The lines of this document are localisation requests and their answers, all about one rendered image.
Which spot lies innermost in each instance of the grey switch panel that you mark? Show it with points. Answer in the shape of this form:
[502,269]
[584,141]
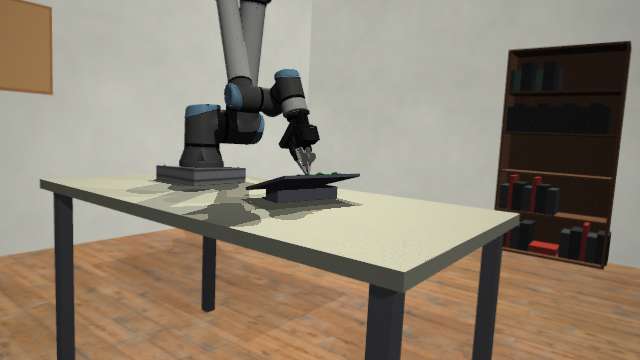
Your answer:
[306,187]

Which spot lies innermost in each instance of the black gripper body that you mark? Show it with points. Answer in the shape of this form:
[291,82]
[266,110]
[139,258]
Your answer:
[309,131]

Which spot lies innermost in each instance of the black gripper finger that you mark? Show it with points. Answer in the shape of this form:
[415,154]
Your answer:
[299,156]
[308,149]

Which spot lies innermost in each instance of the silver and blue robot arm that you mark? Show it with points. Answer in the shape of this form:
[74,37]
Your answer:
[206,125]

